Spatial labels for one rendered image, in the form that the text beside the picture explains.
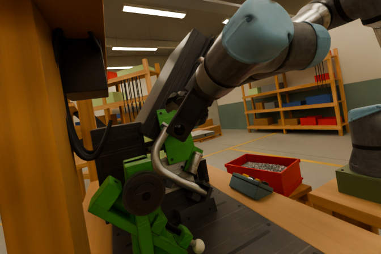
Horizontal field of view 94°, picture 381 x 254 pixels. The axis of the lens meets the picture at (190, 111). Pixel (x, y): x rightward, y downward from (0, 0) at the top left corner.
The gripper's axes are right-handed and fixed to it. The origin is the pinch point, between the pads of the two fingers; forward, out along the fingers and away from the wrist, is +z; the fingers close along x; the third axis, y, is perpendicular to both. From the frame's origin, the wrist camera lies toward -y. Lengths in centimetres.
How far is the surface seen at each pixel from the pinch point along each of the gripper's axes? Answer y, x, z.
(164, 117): 5.2, 3.3, 18.1
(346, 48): 485, -288, 171
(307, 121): 336, -344, 302
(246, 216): -12.1, -34.1, 6.6
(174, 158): -6.2, -7.8, 18.2
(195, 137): 9.7, -14.3, 30.4
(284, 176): 13, -55, 18
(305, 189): 14, -70, 21
